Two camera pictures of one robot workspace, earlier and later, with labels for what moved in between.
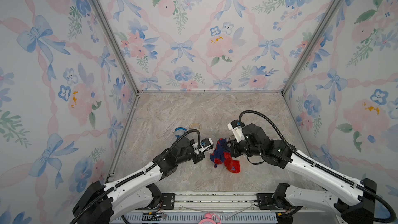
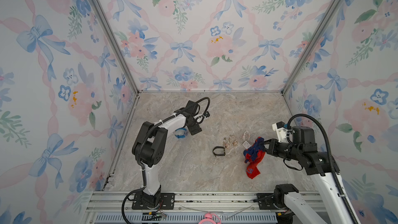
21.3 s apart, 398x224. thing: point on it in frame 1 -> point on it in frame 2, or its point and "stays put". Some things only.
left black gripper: x=198 y=157 -> x=195 y=129
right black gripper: x=232 y=147 -> x=271 y=149
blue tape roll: x=179 y=131 stays put
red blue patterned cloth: x=222 y=154 -> x=254 y=154
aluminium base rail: x=186 y=202 stays put
